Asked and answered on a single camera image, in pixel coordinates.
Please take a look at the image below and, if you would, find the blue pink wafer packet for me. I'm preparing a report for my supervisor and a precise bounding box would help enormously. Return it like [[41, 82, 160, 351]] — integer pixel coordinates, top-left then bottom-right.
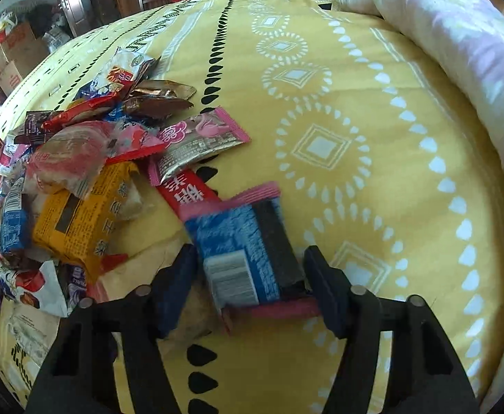
[[180, 181, 319, 330]]

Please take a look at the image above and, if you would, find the orange cracker packet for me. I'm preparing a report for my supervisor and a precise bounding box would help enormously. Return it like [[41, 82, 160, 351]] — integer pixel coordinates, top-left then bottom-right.
[[32, 162, 138, 282]]

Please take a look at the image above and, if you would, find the beige cake packet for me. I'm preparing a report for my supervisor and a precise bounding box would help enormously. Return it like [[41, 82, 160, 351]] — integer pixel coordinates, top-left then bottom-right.
[[96, 234, 223, 346]]

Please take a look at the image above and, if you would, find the red white small packet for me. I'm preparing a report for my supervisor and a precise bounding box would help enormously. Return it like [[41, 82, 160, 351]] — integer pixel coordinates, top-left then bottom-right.
[[156, 169, 220, 217]]

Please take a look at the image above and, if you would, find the yellow patterned bedspread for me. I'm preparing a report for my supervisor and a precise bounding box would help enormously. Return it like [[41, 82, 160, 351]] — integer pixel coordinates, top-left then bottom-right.
[[0, 0, 504, 414]]

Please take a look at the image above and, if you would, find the pink flamingo snack packet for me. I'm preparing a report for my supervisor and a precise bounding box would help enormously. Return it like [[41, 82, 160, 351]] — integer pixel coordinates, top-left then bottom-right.
[[148, 107, 251, 187]]

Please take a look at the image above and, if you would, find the lower cardboard box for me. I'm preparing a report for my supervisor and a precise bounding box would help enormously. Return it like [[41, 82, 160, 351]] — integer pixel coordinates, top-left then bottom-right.
[[0, 39, 49, 96]]

